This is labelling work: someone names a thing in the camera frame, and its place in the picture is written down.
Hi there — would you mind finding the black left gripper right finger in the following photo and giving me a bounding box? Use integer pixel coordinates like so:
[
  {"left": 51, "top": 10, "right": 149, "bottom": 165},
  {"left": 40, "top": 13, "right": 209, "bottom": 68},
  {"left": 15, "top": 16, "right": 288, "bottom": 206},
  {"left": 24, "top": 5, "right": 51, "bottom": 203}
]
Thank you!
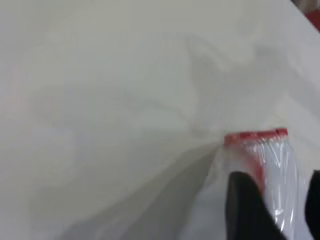
[{"left": 303, "top": 169, "right": 320, "bottom": 240}]

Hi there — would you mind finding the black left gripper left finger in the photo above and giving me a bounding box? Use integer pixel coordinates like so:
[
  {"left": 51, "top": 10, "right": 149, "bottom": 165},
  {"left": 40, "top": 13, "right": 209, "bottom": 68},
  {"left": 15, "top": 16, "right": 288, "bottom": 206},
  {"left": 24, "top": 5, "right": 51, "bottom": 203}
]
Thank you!
[{"left": 225, "top": 170, "right": 286, "bottom": 240}]

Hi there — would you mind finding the red blurred background object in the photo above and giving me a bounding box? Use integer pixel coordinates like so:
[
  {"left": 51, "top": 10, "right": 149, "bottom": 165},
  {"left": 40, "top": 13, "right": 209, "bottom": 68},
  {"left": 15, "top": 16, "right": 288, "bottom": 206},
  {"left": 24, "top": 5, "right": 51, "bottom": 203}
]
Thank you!
[{"left": 305, "top": 11, "right": 320, "bottom": 35}]

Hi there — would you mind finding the clear plastic red-zip bag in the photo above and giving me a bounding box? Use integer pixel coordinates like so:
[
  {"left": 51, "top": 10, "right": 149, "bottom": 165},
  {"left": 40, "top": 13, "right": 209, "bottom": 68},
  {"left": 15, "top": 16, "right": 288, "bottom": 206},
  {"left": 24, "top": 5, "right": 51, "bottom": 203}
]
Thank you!
[{"left": 206, "top": 127, "right": 316, "bottom": 240}]

